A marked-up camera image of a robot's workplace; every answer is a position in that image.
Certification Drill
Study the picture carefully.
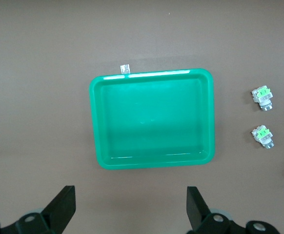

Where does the green plastic tray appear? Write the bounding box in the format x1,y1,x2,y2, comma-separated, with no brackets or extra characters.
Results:
89,68,216,171

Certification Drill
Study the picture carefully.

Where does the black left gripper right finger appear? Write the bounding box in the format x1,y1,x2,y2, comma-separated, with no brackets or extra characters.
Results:
186,186,283,234

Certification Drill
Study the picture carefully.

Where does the green push button switch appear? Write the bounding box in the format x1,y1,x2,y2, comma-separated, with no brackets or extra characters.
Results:
251,85,274,112
251,125,275,149

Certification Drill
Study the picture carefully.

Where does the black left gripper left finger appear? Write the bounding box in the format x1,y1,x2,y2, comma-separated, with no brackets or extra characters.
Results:
0,185,77,234

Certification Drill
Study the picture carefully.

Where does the brown table mat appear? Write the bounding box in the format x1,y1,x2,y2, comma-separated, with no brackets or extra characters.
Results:
0,0,284,234

